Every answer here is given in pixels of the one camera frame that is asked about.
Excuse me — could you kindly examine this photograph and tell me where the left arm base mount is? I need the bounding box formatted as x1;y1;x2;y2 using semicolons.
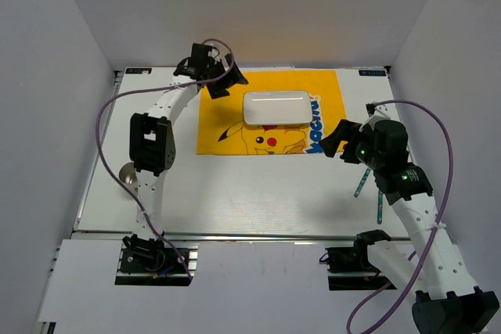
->
115;234;198;287

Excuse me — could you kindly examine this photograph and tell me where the yellow pikachu cloth napkin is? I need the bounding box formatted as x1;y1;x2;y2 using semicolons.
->
196;70;346;156

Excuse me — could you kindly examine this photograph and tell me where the left blue table label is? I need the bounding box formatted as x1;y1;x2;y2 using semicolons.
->
124;67;152;75

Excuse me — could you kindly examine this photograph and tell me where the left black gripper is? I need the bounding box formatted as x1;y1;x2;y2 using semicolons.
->
204;52;247;99

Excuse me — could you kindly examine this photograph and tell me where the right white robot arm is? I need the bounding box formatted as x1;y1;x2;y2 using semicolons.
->
319;116;500;333

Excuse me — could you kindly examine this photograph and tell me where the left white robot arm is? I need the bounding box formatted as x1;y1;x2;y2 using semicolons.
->
129;38;248;237

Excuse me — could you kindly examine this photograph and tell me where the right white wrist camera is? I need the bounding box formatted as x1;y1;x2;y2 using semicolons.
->
364;102;391;128

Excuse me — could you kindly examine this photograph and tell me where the white rectangular plate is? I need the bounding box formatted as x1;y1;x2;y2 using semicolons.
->
243;90;313;126

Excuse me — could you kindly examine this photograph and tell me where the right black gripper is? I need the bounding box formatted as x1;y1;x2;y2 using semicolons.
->
319;119;384;171

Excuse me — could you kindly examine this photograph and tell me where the paper cup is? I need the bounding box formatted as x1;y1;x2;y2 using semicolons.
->
119;162;138;189

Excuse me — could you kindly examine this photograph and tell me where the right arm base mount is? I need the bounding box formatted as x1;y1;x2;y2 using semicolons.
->
319;229;395;291

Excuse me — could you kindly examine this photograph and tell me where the knife with green handle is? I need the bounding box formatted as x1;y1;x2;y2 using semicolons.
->
377;190;384;224

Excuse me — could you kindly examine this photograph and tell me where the fork with green handle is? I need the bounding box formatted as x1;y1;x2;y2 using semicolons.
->
354;168;371;197

